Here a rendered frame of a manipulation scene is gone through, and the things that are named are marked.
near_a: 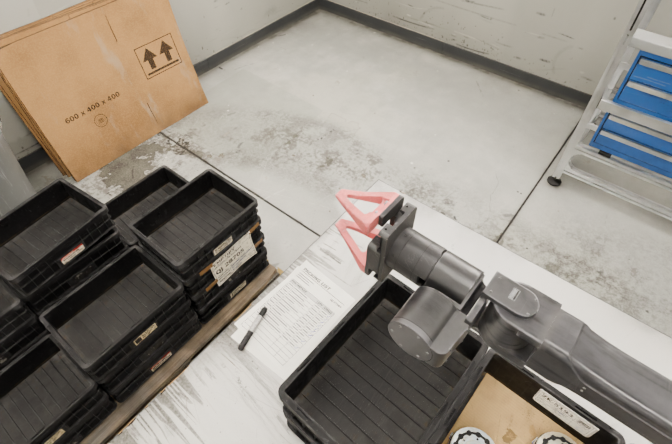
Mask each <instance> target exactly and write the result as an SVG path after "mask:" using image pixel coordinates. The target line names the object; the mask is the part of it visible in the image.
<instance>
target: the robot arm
mask: <svg viewBox="0 0 672 444"><path fill-rule="evenodd" d="M335 197H336V198H337V200H338V201H339V202H340V204H341V205H342V206H343V207H344V209H345V210H346V211H347V213H348V214H349V215H350V216H351V218H352V219H353V220H354V222H353V221H349V220H345V219H340V220H339V221H338V222H337V223H336V224H335V226H336V228H337V229H338V231H339V233H340V234H341V236H342V237H343V239H344V241H345V242H346V244H347V246H348V248H349V250H350V252H351V253H352V255H353V257H354V259H355V261H356V263H357V265H358V267H359V268H360V270H361V271H362V272H363V273H365V274H366V275H368V276H369V275H370V274H371V273H372V272H375V274H374V275H373V277H374V278H375V279H377V280H378V281H380V282H383V280H384V279H385V278H386V277H387V276H388V275H389V274H390V272H391V271H392V270H395V271H396V272H398V273H399V274H401V275H402V276H404V277H405V278H407V279H408V280H410V281H411V282H413V283H414V284H416V285H417V286H419V287H418V288H417V289H416V291H415V292H414V293H413V294H412V295H411V297H410V298H409V299H408V300H407V302H406V303H405V304H404V305H403V307H402V308H401V309H400V310H399V312H398V313H397V314H396V315H395V317H394V318H393V319H392V320H391V322H390V323H389V324H388V331H389V333H390V335H391V337H392V338H393V340H394V341H395V342H396V343H397V344H398V345H399V346H400V347H401V348H402V349H403V350H404V351H405V352H407V353H408V354H410V355H411V356H413V357H415V358H417V359H419V360H423V361H425V362H427V363H428V364H429V365H431V366H433V367H440V366H442V365H443V363H444V362H447V358H448V357H449V356H450V355H451V354H452V352H453V351H454V350H455V349H456V348H457V346H458V345H459V344H460V343H462V342H463V339H464V338H465V336H466V335H467V333H468V332H469V330H470V329H473V330H474V331H476V332H477V333H479V336H481V337H482V339H483V340H484V342H485V343H486V344H487V345H488V346H489V347H490V348H491V349H493V350H494V351H496V352H497V353H499V354H500V355H502V356H503V357H505V358H506V359H508V360H509V361H511V362H512V363H514V364H515V365H517V366H518V367H520V368H521V369H522V368H523V367H524V365H525V366H527V367H528V368H530V369H531V370H533V371H534V372H536V373H537V374H539V375H540V376H542V377H543V378H545V379H547V380H548V381H550V382H552V383H555V384H558V385H561V386H563V387H565V388H566V389H568V390H570V391H572V392H573V393H575V394H577V395H579V396H580V397H582V398H584V399H585V400H587V401H588V402H590V403H592V404H593V405H595V406H596V407H598V408H599V409H601V410H602V411H604V412H605V413H607V414H608V415H610V416H611V417H613V418H615V419H616V420H618V421H619V422H621V423H622V424H624V425H625V426H627V427H628V428H630V429H631V430H633V431H634V432H636V433H637V434H639V435H640V436H642V437H643V438H645V439H646V440H648V441H649V442H651V443H653V444H672V380H670V379H669V378H667V377H665V376H664V375H662V374H660V373H658V372H657V371H655V370H653V369H652V368H650V367H648V366H647V365H645V364H643V363H642V362H640V361H638V360H637V359H635V358H633V357H632V356H630V355H628V354H627V353H625V352H623V351H622V350H620V349H619V348H617V347H616V346H614V345H612V344H611V343H609V342H608V341H607V340H605V339H604V338H602V337H601V336H600V335H598V334H597V333H595V332H594V331H593V330H591V328H590V327H589V326H588V325H587V324H586V323H585V322H583V321H582V320H580V319H578V318H576V317H575V316H573V315H571V314H570V313H568V312H566V311H565V310H563V309H561V307H562V304H561V303H559V302H557V301H556V300H554V299H552V298H551V297H549V296H547V295H545V294H544V293H542V292H540V291H539V290H537V289H535V288H533V287H532V286H530V285H528V284H526V283H523V282H518V281H513V280H512V279H510V278H508V277H507V276H505V275H503V274H502V273H500V272H498V271H497V272H496V273H495V275H494V276H493V277H492V279H491V280H490V282H489V283H488V285H487V286H486V285H485V284H484V282H483V279H484V277H485V275H484V271H482V270H480V269H479V268H477V267H475V266H474V265H472V264H470V263H469V262H467V261H465V260H464V259H462V258H460V257H459V256H457V255H456V254H454V253H452V252H451V251H449V250H448V251H447V249H446V248H444V247H442V246H441V245H439V244H437V243H436V242H434V241H432V240H431V239H429V238H428V237H426V236H424V235H423V234H421V233H419V232H418V231H416V230H415V229H413V226H414V221H415V216H416V211H417V207H416V206H414V205H413V204H411V203H409V202H407V203H406V204H405V205H404V206H403V203H404V197H403V196H402V195H400V194H398V193H396V192H362V191H354V190H346V189H341V190H340V191H339V192H338V193H337V194H336V195H335ZM348 198H353V199H358V200H363V201H367V202H372V203H377V204H380V205H379V206H378V207H377V208H376V209H375V210H374V211H373V212H369V213H367V214H364V213H363V212H362V211H361V210H359V209H358V208H357V207H356V206H355V205H353V204H352V203H351V201H350V200H349V199H348ZM389 220H390V223H387V222H388V221H389ZM386 223H387V224H386ZM385 224H386V225H385ZM377 225H380V226H381V227H383V226H384V225H385V226H384V227H383V228H382V229H381V230H380V229H376V228H375V227H376V226H377ZM347 228H348V229H351V230H354V231H356V232H359V233H361V234H363V235H365V236H367V237H369V238H371V239H372V240H371V241H370V242H369V244H368V246H367V250H366V251H365V252H362V251H361V250H360V249H359V247H358V246H357V244H356V243H355V241H354V240H353V238H352V237H351V235H350V234H349V232H348V231H347ZM477 300H478V301H477ZM489 300H490V302H489ZM476 302H477V303H476ZM488 302H489V304H488ZM475 303H476V304H475ZM487 304H488V306H487ZM474 305H475V306H474ZM473 306H474V307H473ZM471 309H472V310H471ZM469 312H470V313H469ZM467 315H468V316H467Z"/></svg>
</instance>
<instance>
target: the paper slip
mask: <svg viewBox="0 0 672 444"><path fill-rule="evenodd" d="M259 225H260V224H259V222H257V223H256V224H255V225H254V226H253V227H252V228H251V229H250V230H249V231H248V233H247V234H246V235H244V236H243V237H242V238H241V239H240V240H239V241H238V242H236V243H235V244H234V245H233V246H232V247H231V248H230V249H229V250H228V251H227V252H225V253H224V254H223V255H222V256H221V257H220V258H219V259H217V260H216V261H215V262H214V263H213V264H212V263H211V264H210V265H209V266H208V267H206V268H205V269H204V270H202V271H201V272H200V273H199V274H200V276H202V275H203V274H204V273H206V272H207V271H208V270H209V269H211V271H212V273H213V276H214V278H215V279H216V280H215V281H214V282H213V283H212V284H210V285H209V286H208V287H207V288H206V291H207V292H208V291H209V290H210V289H211V288H212V287H213V286H214V285H215V284H216V283H217V284H218V285H219V286H220V285H221V284H223V283H224V282H225V281H226V280H227V279H228V278H229V277H230V276H231V275H232V274H233V273H234V272H235V271H236V270H237V269H238V268H239V267H240V266H241V265H242V264H243V263H244V262H246V261H247V260H248V259H249V258H251V257H252V256H254V255H255V254H256V253H257V251H256V249H255V248H256V247H257V246H258V245H259V244H260V243H261V242H262V239H260V240H259V241H258V242H257V243H256V244H255V245H254V244H253V242H252V239H251V233H252V232H253V231H254V230H255V229H256V228H257V227H258V226H259Z"/></svg>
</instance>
